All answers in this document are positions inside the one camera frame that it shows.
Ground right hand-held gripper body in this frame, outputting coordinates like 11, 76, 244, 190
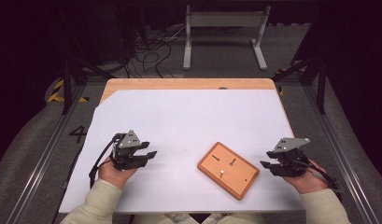
268, 137, 311, 178

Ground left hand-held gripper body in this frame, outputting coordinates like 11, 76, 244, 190
109, 129, 149, 172

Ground wooden board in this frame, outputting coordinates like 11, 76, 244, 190
196, 141, 261, 202

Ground person's left hand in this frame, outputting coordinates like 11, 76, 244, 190
98, 156, 138, 189

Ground person's right hand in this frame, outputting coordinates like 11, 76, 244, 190
283, 159, 330, 195

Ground black metal stand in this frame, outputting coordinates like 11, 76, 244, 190
58, 6, 116, 116
272, 55, 329, 116

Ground yellow black floor tape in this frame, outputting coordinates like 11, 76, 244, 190
47, 78, 90, 104

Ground white metal stand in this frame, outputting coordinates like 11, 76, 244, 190
182, 5, 272, 72

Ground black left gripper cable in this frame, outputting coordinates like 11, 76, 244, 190
88, 133, 121, 189

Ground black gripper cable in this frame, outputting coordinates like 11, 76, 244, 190
88, 133, 121, 189
299, 158, 345, 194

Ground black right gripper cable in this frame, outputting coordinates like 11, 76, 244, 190
299, 158, 345, 194

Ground aluminium rail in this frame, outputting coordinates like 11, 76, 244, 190
6, 83, 88, 224
303, 83, 380, 224

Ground black floor cables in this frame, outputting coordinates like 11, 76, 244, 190
122, 27, 187, 79

